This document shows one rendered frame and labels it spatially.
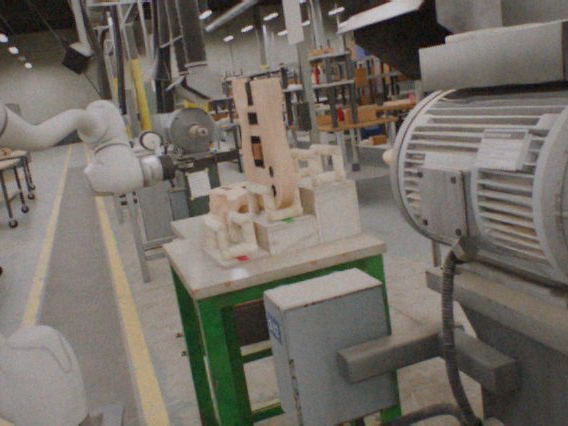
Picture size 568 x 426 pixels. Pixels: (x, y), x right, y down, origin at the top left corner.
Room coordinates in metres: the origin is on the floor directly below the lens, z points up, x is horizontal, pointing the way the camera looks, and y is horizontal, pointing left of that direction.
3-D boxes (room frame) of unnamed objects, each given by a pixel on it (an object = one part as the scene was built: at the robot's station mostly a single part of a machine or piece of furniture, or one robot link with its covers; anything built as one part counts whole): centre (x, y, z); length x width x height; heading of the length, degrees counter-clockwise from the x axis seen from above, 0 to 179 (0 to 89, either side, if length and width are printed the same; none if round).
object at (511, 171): (0.79, -0.33, 1.25); 0.41 x 0.27 x 0.26; 17
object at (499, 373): (0.76, -0.23, 1.02); 0.13 x 0.04 x 0.04; 17
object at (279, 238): (1.90, 0.03, 0.98); 0.27 x 0.16 x 0.09; 21
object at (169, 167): (1.81, 0.30, 1.23); 0.09 x 0.08 x 0.07; 110
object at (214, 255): (1.85, 0.17, 0.94); 0.27 x 0.15 x 0.01; 21
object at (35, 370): (1.29, 0.60, 0.87); 0.18 x 0.16 x 0.22; 70
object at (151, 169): (1.78, 0.37, 1.23); 0.09 x 0.06 x 0.09; 20
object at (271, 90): (1.78, -0.01, 1.40); 0.07 x 0.04 x 0.09; 20
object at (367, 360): (0.82, -0.14, 1.02); 0.19 x 0.04 x 0.04; 107
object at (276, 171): (1.90, 0.03, 1.25); 0.35 x 0.04 x 0.40; 20
